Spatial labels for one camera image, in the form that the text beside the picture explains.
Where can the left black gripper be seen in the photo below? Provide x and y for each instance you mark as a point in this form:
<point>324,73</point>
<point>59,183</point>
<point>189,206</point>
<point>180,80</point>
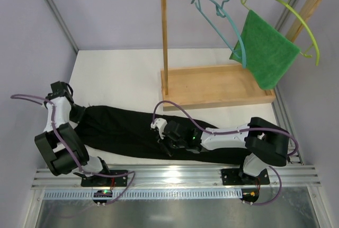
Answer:
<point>78,113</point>

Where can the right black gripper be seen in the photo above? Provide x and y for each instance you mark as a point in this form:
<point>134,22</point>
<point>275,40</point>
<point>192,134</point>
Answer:
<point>169,136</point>

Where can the black trousers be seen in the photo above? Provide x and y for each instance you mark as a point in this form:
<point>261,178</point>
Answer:
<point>128,133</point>

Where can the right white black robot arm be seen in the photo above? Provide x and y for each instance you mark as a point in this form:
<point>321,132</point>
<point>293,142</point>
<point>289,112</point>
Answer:
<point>265,143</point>

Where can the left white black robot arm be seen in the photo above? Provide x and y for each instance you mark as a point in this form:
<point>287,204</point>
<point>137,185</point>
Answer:
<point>61,147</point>

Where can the lime green plastic hanger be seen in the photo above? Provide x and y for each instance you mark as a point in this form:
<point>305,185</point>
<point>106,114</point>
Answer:
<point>305,26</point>

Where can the wooden clothes rack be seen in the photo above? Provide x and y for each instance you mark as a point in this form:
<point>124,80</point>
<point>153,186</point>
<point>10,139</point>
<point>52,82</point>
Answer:
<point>212,86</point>

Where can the green microfibre cloth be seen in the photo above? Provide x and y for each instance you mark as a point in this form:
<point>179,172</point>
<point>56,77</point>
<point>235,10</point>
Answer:
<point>268,53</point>

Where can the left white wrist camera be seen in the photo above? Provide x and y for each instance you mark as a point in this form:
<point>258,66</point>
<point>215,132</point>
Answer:
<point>159,124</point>

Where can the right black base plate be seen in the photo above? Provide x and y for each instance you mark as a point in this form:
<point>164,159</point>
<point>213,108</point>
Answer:
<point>234,177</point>

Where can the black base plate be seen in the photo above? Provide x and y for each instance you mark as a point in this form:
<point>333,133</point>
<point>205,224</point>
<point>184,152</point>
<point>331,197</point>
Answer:
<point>116,177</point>
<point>234,177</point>

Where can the grey slotted cable duct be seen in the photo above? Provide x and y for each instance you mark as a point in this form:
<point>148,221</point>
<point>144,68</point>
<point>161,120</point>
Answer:
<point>143,194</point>

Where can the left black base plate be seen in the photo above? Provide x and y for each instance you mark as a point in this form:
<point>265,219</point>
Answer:
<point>116,177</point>

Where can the aluminium mounting rail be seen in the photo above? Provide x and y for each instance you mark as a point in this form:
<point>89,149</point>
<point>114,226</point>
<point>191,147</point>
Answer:
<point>175,176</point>

